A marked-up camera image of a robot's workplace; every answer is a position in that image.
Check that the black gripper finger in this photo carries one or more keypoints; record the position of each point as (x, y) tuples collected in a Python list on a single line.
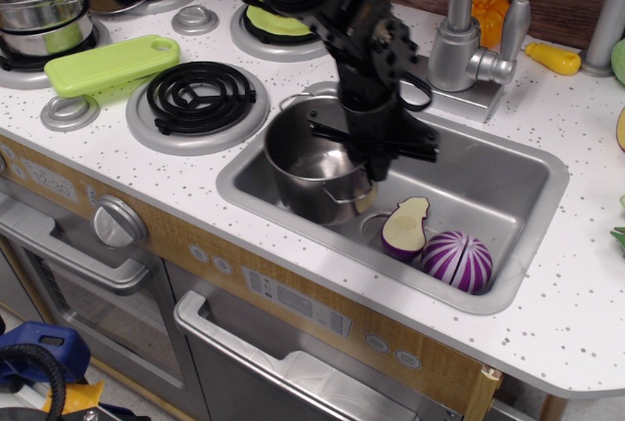
[(378, 166), (358, 154)]

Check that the green round plate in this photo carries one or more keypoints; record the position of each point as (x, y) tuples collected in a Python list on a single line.
[(275, 24)]

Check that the stacked steel pots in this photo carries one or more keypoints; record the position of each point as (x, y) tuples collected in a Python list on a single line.
[(42, 28)]

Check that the green plastic cutting board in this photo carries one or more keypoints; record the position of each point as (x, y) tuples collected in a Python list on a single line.
[(93, 70)]

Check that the black coil burner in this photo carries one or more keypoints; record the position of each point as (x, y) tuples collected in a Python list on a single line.
[(200, 99)]

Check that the silver toy faucet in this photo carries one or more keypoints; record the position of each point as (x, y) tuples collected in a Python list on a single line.
[(465, 78)]

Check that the grey dishwasher door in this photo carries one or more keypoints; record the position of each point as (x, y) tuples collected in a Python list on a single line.
[(252, 366)]

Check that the steel pot with handles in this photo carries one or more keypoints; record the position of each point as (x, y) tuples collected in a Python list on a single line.
[(315, 177)]

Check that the silver oven knob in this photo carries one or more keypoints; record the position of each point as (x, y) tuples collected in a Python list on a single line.
[(116, 224)]

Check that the green toy vegetable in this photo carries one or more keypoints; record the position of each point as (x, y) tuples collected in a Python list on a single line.
[(617, 59)]

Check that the purple toy eggplant half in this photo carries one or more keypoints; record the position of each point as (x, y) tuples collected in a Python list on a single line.
[(403, 233)]

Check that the grey stove knob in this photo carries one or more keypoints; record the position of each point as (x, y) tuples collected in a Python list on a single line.
[(69, 114)]

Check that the orange toy bell pepper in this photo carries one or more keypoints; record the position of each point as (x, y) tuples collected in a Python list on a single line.
[(490, 15)]

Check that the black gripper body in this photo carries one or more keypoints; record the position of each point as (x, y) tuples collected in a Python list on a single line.
[(389, 128)]

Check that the blue clamp device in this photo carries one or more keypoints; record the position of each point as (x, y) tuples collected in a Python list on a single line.
[(34, 350)]

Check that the yellow toy knife handle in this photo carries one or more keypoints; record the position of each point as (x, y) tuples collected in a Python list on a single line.
[(559, 60)]

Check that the grey toy sink basin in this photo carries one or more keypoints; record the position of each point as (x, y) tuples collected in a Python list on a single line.
[(503, 193)]

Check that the grey vertical post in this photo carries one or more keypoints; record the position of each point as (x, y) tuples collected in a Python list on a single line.
[(596, 59)]

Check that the purple striped toy onion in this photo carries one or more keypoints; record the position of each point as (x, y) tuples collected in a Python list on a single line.
[(459, 260)]

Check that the grey oven door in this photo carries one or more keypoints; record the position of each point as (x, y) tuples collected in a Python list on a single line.
[(119, 300)]

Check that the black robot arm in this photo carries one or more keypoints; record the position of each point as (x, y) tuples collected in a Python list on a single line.
[(373, 52)]

